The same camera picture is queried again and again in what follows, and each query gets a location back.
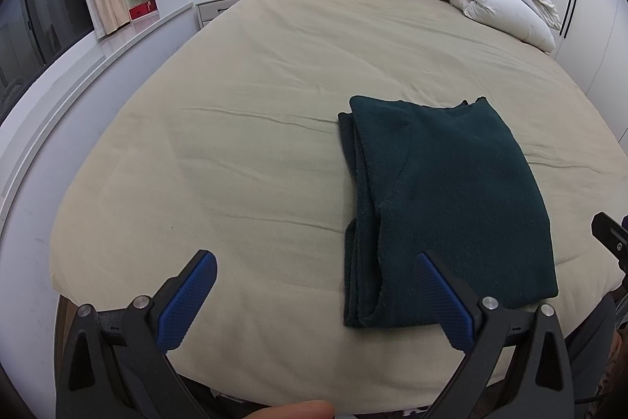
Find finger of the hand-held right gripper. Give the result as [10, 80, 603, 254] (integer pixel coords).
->
[591, 212, 628, 263]

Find person's left hand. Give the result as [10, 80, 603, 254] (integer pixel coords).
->
[243, 400, 336, 419]

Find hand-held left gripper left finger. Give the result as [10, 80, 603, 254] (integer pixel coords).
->
[55, 249, 219, 419]

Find bed with beige sheet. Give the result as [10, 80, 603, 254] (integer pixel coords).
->
[49, 0, 627, 415]

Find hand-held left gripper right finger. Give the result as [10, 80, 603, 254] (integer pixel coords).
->
[414, 251, 575, 419]

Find person's dark trousers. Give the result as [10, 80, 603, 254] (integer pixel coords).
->
[564, 294, 628, 406]

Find red box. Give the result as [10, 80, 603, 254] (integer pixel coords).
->
[128, 0, 159, 22]

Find dark teal sweater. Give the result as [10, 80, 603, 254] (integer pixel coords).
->
[338, 95, 560, 329]

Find white pillow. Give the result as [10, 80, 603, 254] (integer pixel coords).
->
[444, 0, 558, 55]

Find dark window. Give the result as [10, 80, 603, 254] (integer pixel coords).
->
[0, 0, 97, 118]

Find white nightstand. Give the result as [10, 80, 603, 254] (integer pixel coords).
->
[195, 0, 249, 30]

